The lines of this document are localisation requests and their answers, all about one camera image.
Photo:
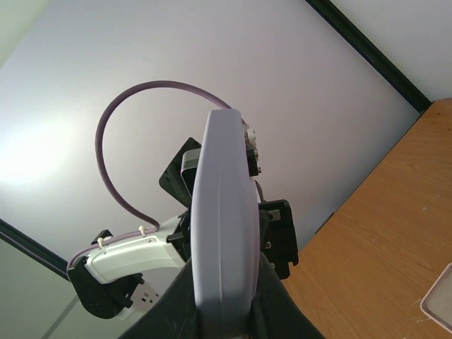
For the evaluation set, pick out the black left frame post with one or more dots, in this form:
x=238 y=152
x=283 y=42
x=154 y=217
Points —
x=33 y=249

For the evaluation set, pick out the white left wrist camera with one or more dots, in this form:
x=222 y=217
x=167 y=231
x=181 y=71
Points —
x=219 y=155

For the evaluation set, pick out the black frame post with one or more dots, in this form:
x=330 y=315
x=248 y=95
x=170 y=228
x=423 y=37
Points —
x=33 y=249
x=372 y=54

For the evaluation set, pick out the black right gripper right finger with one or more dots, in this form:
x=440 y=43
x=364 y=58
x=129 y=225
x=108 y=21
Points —
x=273 y=312

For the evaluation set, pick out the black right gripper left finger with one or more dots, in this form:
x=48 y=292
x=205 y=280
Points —
x=174 y=315

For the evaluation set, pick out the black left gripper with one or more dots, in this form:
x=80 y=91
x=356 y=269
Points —
x=278 y=239

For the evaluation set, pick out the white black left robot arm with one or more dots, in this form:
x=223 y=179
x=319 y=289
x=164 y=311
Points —
x=108 y=275

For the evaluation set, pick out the phone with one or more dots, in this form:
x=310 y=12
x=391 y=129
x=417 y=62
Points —
x=436 y=304
x=224 y=233

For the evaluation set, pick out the black right frame post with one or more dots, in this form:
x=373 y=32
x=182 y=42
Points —
x=372 y=54

